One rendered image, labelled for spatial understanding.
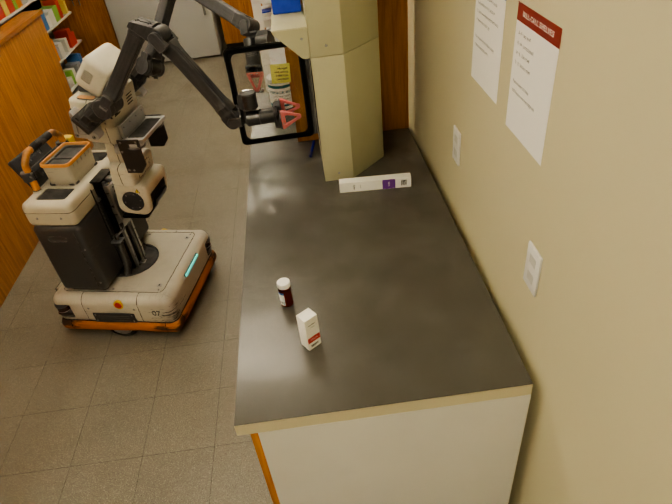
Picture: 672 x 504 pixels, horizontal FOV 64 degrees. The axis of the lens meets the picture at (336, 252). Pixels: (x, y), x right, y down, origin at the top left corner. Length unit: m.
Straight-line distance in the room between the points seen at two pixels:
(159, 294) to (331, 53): 1.50
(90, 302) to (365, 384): 1.92
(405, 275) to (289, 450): 0.59
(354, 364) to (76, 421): 1.71
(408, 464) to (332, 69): 1.25
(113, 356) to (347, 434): 1.85
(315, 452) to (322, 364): 0.21
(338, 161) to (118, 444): 1.54
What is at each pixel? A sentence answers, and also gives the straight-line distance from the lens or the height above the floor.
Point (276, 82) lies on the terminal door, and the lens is 2.23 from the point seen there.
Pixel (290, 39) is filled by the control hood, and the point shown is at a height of 1.48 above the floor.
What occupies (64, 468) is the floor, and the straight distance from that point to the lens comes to 2.68.
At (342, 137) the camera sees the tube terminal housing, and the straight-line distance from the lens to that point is 2.00.
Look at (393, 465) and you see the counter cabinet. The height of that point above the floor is 0.68.
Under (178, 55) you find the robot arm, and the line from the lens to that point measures 2.10.
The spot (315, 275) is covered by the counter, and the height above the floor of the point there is 0.94.
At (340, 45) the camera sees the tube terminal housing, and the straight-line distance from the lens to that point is 1.88.
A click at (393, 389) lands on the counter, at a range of 1.32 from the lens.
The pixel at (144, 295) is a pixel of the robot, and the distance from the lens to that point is 2.83.
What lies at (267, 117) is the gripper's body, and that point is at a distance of 2.07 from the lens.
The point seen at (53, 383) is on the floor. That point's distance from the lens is 3.03.
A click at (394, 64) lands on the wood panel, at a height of 1.23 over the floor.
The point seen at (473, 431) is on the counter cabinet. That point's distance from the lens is 1.45.
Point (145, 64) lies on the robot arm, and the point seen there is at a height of 1.27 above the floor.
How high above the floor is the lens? 1.99
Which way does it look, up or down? 38 degrees down
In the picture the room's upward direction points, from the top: 7 degrees counter-clockwise
